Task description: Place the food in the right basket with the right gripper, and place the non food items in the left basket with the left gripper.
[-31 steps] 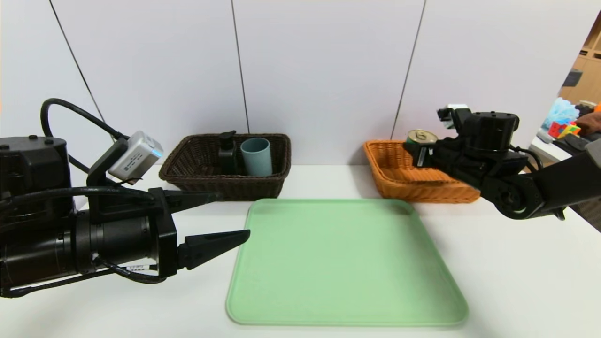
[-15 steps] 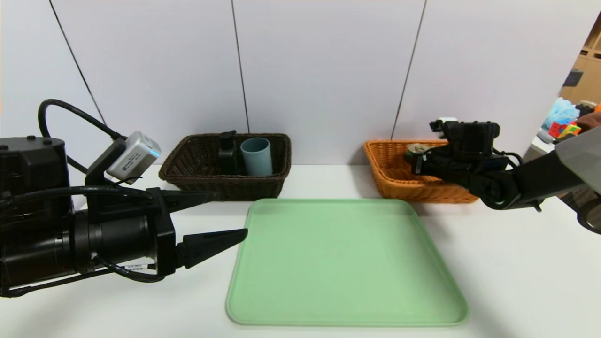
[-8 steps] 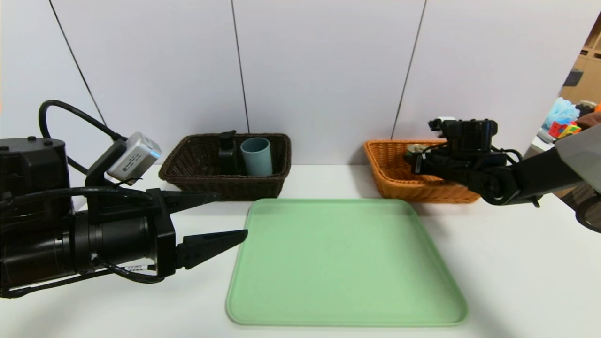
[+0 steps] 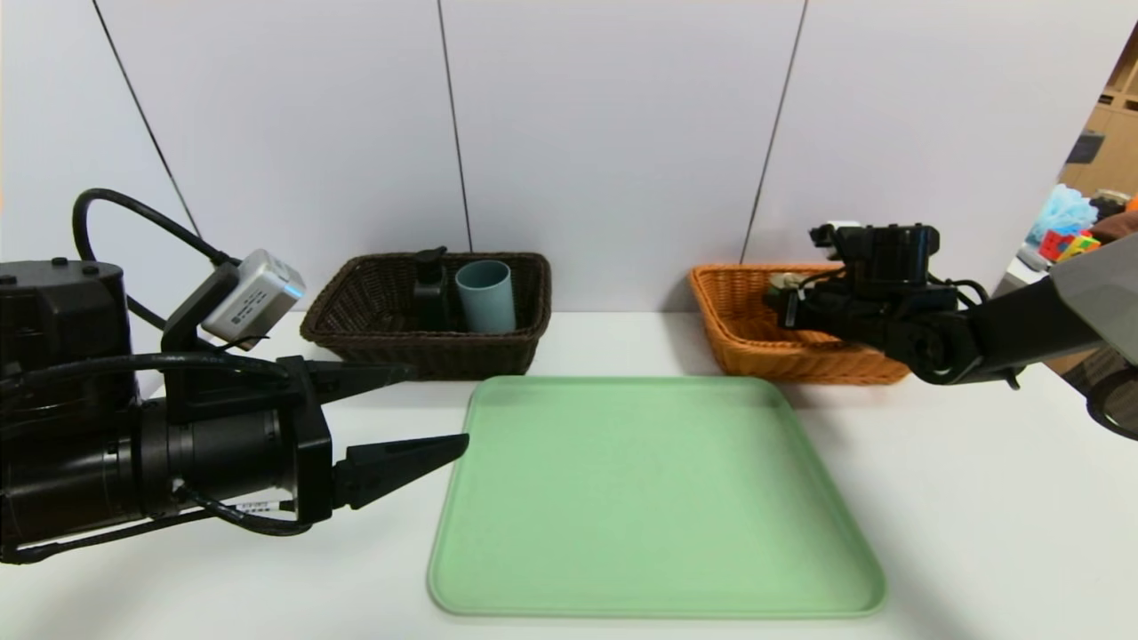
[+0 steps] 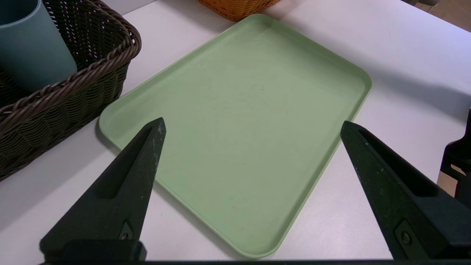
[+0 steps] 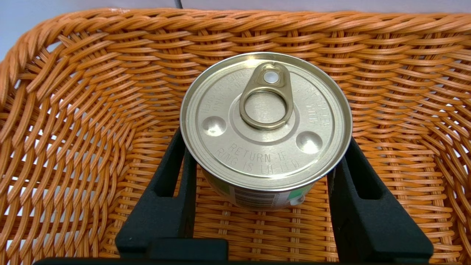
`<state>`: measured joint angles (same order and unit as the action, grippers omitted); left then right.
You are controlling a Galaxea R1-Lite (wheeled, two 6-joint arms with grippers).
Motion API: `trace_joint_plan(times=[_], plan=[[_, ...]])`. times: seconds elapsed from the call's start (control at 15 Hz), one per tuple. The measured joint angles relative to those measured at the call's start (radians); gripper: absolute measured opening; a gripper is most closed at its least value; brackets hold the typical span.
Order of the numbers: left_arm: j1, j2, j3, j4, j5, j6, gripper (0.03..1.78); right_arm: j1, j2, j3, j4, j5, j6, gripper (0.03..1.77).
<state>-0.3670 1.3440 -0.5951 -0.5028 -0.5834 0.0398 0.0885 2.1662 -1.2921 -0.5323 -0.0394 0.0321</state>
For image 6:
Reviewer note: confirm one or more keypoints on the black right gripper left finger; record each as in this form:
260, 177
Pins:
162, 213

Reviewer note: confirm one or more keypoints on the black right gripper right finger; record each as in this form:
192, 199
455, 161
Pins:
371, 228

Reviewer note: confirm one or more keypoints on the orange wicker basket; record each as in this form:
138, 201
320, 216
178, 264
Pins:
73, 147

